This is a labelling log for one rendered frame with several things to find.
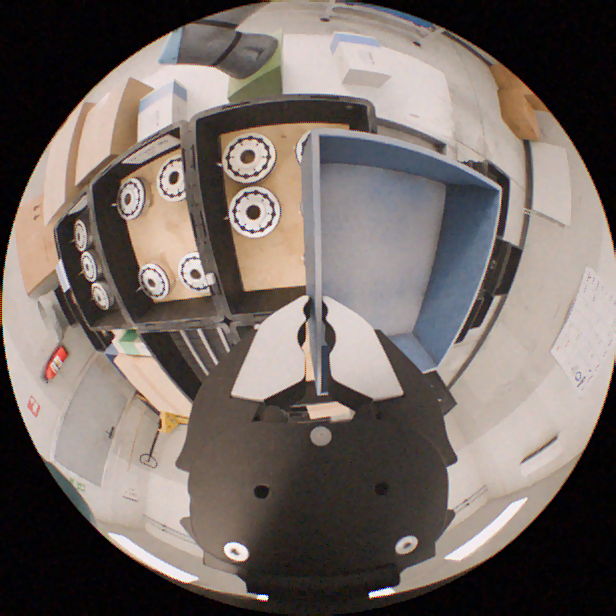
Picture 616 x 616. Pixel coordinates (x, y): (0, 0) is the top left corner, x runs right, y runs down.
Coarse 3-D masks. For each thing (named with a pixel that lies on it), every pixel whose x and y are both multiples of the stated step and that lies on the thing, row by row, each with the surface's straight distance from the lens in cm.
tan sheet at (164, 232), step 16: (160, 160) 52; (128, 176) 59; (144, 176) 54; (160, 208) 50; (176, 208) 48; (128, 224) 59; (144, 224) 54; (160, 224) 51; (176, 224) 48; (144, 240) 55; (160, 240) 52; (176, 240) 49; (192, 240) 46; (144, 256) 57; (160, 256) 53; (176, 256) 50; (176, 272) 52; (176, 288) 54
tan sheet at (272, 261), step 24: (288, 144) 42; (288, 168) 40; (288, 192) 40; (288, 216) 40; (240, 240) 42; (264, 240) 41; (288, 240) 40; (240, 264) 43; (264, 264) 42; (288, 264) 42; (264, 288) 45
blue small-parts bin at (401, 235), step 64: (320, 128) 10; (320, 192) 9; (384, 192) 18; (448, 192) 22; (320, 256) 9; (384, 256) 18; (448, 256) 21; (320, 320) 11; (384, 320) 23; (448, 320) 22; (320, 384) 17
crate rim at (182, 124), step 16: (176, 128) 39; (144, 144) 43; (96, 176) 55; (192, 192) 34; (192, 208) 34; (96, 224) 54; (192, 224) 34; (208, 272) 35; (160, 320) 50; (176, 320) 46; (192, 320) 45; (208, 320) 41
